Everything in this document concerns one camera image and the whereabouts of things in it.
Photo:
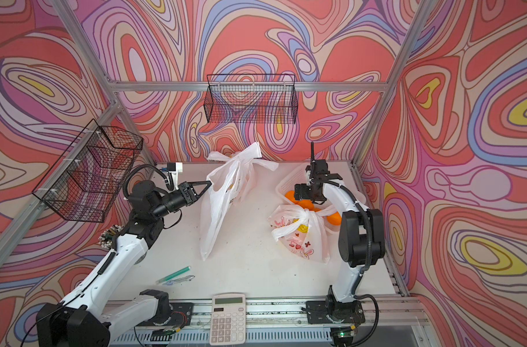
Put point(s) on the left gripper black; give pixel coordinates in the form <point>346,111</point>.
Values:
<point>185,190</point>

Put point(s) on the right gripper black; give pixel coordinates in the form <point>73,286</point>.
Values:
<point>305,195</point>

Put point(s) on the printed white plastic bag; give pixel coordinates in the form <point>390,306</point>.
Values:
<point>302,231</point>

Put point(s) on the clear plastic bag bottom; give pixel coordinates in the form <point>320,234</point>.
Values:
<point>216,217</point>

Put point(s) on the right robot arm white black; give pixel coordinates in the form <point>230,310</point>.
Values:
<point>361,240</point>

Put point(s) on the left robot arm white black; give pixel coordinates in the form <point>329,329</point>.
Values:
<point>78,319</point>

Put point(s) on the orange fruit right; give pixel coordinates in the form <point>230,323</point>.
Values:
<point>290,195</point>

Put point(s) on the orange fruit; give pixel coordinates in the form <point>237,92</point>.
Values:
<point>290,195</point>
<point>334,219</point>

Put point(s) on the orange fruit bottom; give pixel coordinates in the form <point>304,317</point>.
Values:
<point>334,219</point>

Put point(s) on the green pen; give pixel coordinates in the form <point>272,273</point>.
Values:
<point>174,275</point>

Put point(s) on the cup of pens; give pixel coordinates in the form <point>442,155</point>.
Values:
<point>105,239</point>

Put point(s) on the white desk calculator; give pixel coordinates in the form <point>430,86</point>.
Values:
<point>228,320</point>

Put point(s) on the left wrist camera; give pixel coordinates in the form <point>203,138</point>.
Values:
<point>173,170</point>

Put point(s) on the black wire basket left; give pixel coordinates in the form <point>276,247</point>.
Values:
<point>86,180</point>

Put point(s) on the black wire basket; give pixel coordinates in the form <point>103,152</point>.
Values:
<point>258,98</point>
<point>86,180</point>

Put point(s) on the black wire basket back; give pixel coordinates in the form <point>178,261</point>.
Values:
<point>258,98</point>

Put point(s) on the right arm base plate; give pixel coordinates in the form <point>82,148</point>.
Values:
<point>323,312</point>

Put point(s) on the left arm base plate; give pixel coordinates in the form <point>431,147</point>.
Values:
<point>178,315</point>

